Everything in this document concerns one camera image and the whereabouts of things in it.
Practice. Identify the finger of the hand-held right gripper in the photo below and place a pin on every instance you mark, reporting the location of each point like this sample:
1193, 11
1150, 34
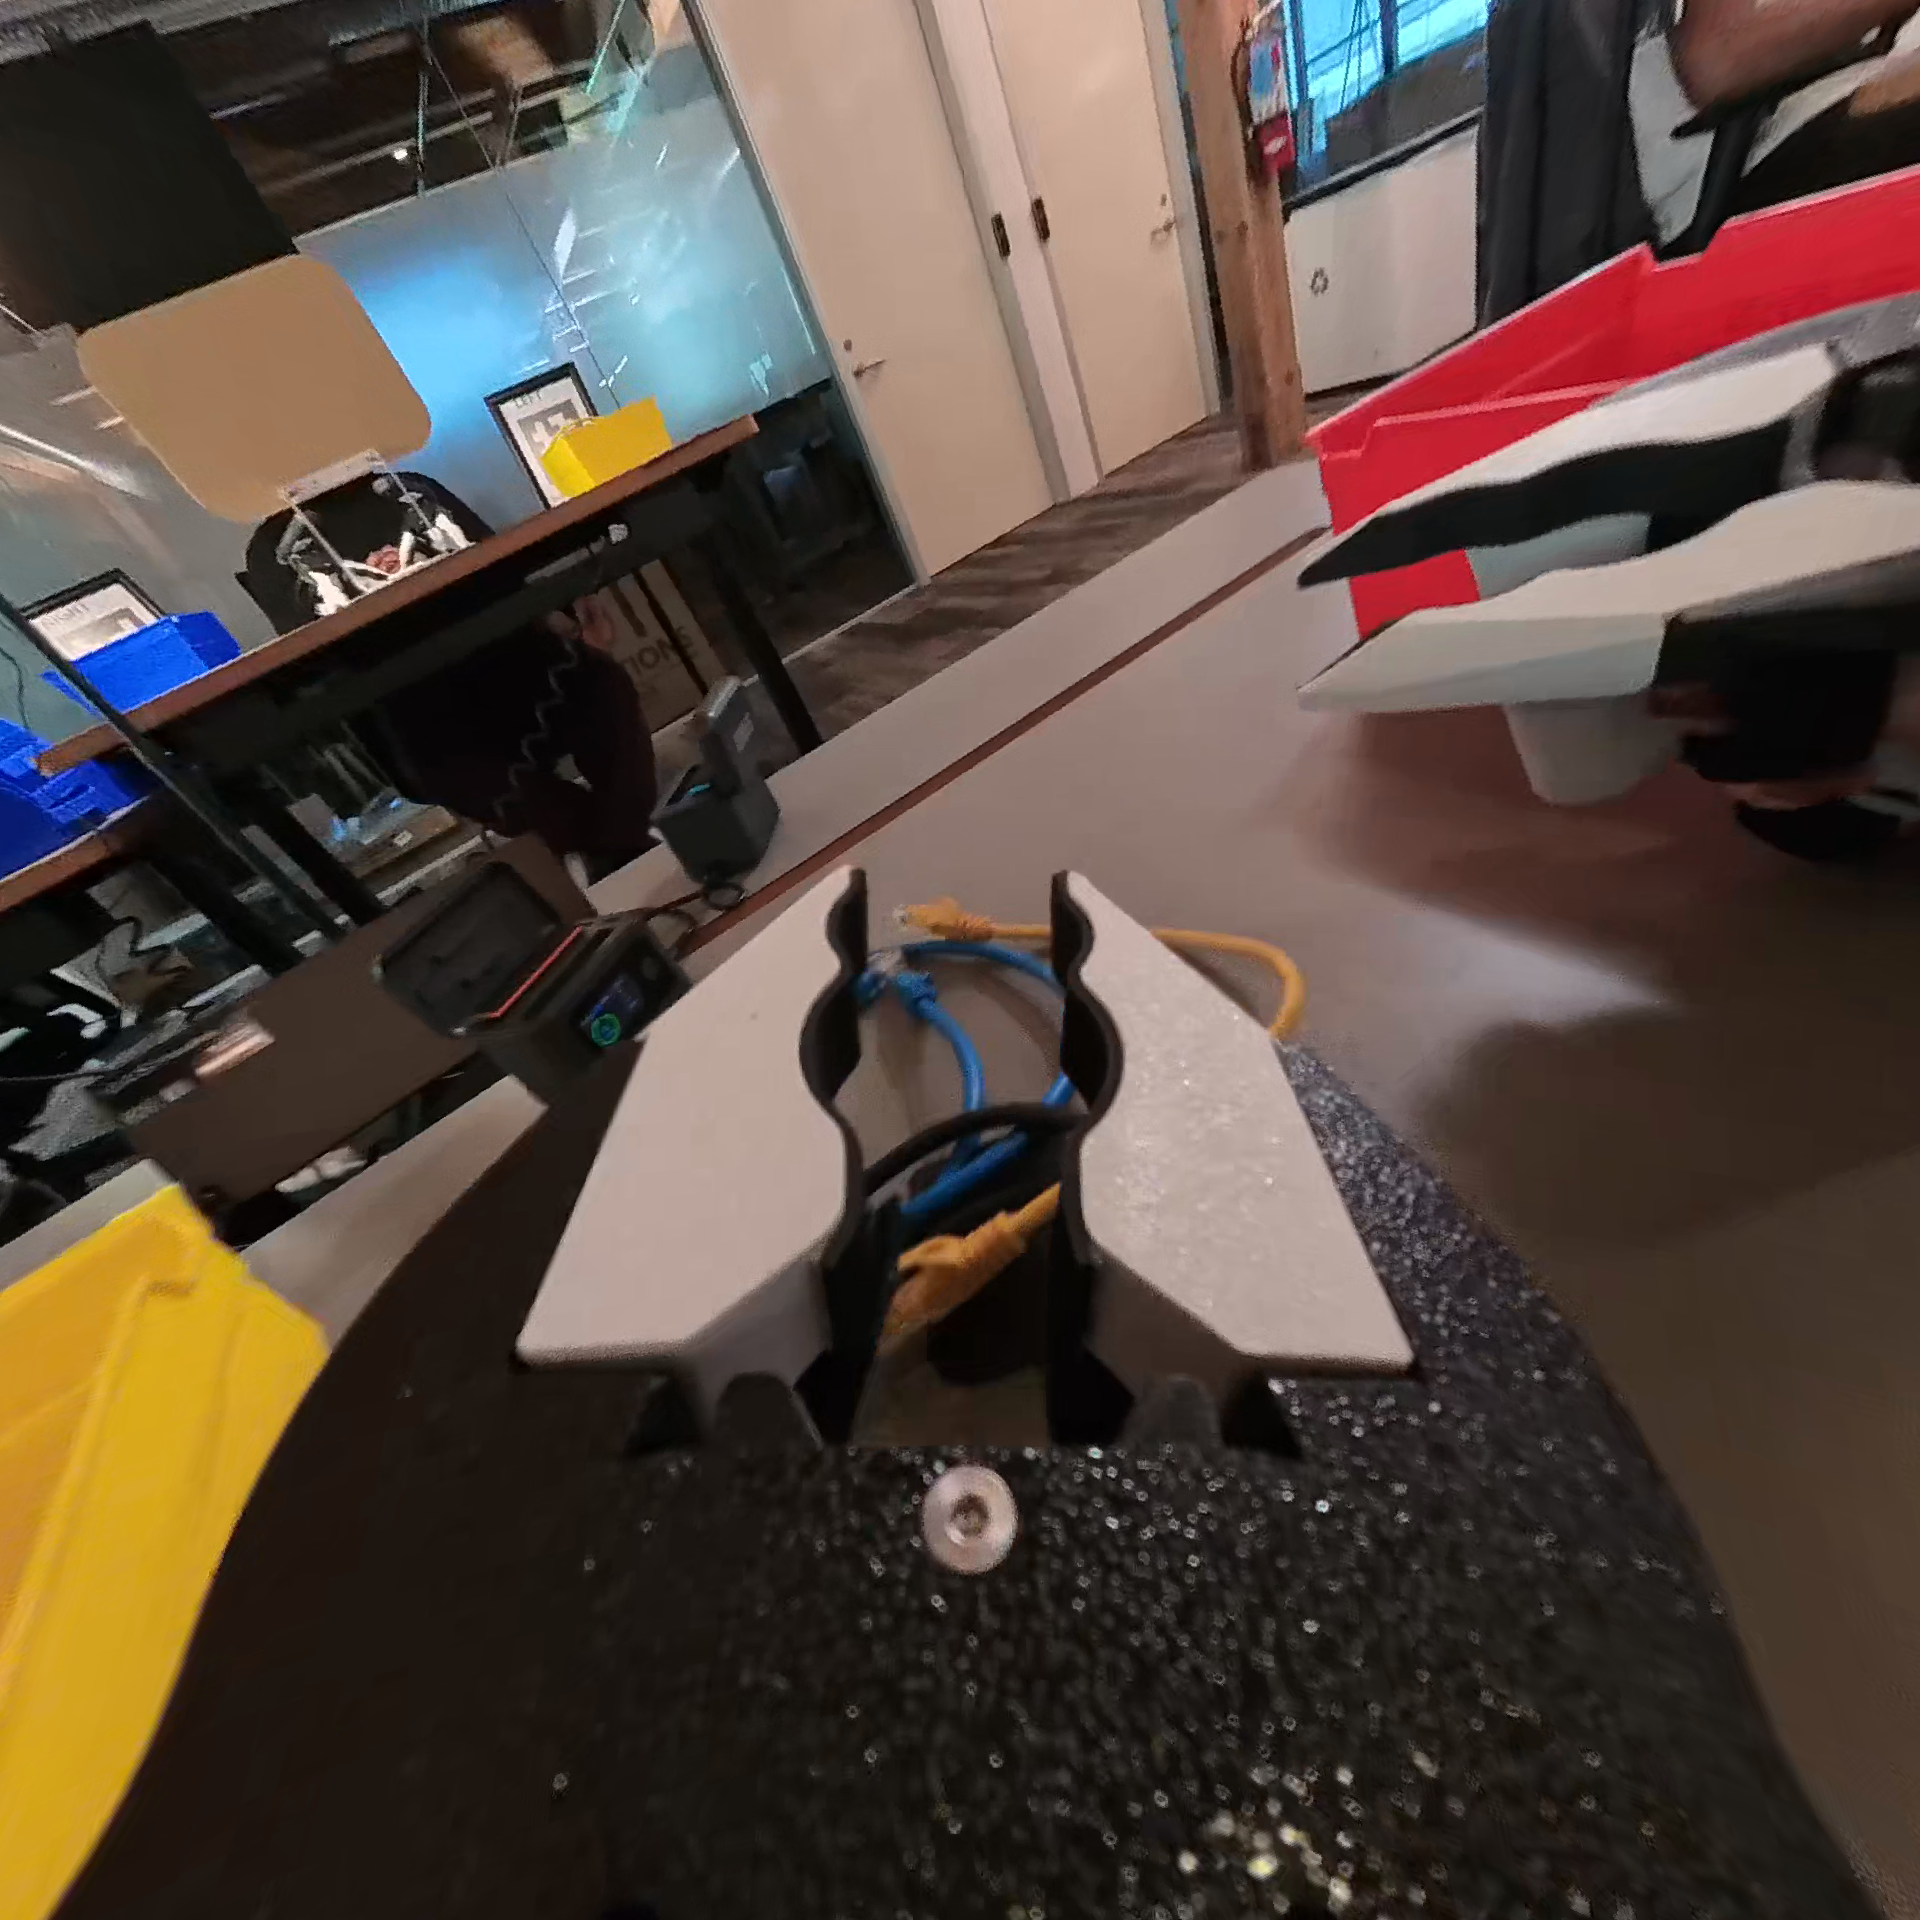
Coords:
1560, 639
1680, 402

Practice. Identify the red plastic bin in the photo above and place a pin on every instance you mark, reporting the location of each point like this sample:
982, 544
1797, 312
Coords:
1499, 360

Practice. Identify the black office chair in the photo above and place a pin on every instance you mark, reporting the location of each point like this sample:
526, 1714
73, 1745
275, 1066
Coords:
1734, 165

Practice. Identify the small yellow bin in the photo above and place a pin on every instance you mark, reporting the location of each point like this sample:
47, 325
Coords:
609, 450

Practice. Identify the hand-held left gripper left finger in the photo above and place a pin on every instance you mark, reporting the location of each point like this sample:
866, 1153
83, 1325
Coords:
705, 1170

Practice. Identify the printed cardboard box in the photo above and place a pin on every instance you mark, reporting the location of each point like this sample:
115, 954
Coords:
662, 644

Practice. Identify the framed tag sign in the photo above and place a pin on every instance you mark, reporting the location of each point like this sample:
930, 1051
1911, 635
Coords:
534, 434
89, 615

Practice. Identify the plain wooden board stand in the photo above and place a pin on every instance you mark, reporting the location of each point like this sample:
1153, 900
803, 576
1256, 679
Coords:
241, 389

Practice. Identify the yellow plastic bin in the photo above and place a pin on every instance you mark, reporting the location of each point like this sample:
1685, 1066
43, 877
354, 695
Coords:
105, 1499

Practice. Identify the low blue plastic bin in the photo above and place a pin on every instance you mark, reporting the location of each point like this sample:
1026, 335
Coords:
166, 651

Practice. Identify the wooden pillar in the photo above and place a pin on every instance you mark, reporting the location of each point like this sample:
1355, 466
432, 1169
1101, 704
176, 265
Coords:
1245, 300

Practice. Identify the dark storage box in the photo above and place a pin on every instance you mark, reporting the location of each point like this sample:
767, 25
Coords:
299, 1080

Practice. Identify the white cabinet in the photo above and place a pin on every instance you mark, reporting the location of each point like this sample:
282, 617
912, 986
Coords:
1382, 271

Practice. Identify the black tripod stand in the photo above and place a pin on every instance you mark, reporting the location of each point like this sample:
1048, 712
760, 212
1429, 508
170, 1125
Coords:
150, 731

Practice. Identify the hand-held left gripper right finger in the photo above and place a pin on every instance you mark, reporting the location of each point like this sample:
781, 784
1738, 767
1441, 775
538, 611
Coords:
1214, 1184

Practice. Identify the dark hanging jacket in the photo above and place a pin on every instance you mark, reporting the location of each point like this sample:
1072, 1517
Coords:
1553, 148

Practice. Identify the tall blue bin stack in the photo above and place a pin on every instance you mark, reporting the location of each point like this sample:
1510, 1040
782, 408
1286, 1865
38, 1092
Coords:
43, 810

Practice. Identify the red fire extinguisher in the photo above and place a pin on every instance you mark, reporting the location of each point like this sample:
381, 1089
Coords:
1267, 90

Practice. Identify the wooden table with black legs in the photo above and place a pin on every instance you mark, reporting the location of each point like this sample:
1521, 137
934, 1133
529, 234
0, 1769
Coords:
451, 593

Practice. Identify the white door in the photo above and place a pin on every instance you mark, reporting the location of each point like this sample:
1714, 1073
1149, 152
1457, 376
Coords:
902, 300
1110, 224

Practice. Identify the black battery charger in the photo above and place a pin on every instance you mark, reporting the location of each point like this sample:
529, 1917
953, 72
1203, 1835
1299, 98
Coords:
720, 825

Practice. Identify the black charging case with screen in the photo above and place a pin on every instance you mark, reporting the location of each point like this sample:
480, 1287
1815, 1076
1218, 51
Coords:
494, 960

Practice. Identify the black printed hoodie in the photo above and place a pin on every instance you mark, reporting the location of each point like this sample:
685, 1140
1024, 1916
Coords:
277, 563

